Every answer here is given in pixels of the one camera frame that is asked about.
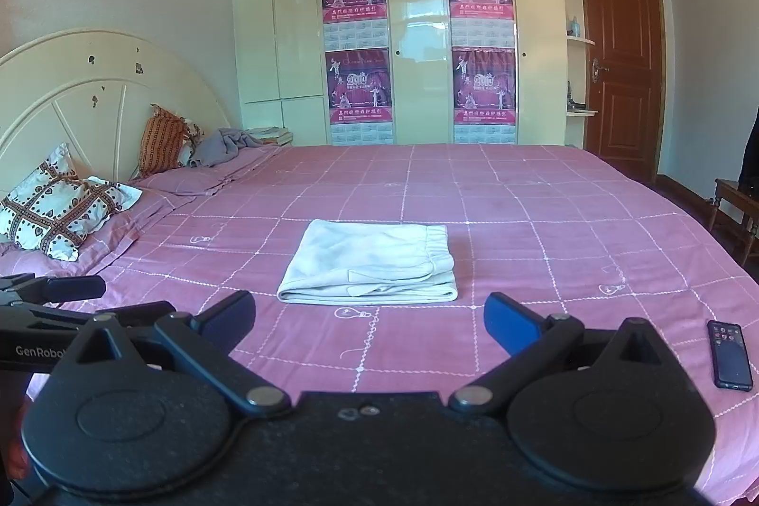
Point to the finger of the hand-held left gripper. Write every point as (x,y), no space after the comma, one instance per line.
(145,313)
(71,289)

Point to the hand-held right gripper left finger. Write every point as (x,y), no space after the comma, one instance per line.
(231,317)

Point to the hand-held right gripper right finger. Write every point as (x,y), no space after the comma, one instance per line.
(510,319)

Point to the white pants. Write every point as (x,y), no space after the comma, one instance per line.
(356,257)

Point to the person's left hand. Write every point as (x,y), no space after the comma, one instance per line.
(15,458)

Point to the white brown patterned pillow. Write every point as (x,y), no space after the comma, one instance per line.
(56,209)

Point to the pink pillow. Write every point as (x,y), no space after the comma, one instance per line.
(201,174)
(136,227)

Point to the pink checked bedsheet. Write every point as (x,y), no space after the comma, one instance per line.
(504,221)

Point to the orange patterned pillow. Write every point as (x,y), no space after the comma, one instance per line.
(163,141)

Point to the grey crumpled cloth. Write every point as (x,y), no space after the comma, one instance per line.
(228,144)

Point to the pale folded bedding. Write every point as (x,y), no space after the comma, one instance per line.
(271,134)

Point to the cream round headboard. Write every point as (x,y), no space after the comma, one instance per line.
(89,97)

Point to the black smartphone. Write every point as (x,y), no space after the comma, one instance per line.
(730,358)

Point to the dark shelf ornament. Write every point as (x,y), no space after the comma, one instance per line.
(574,102)

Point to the brown wooden chair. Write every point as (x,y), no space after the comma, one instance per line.
(735,212)

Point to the brown wooden door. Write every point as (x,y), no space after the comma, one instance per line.
(622,67)

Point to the cream corner shelf unit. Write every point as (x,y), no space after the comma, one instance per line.
(578,37)

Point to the dark hanging clothing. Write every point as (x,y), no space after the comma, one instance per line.
(752,150)

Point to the small bottle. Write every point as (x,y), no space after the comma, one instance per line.
(573,27)

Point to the cream wardrobe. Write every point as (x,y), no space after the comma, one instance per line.
(415,8)

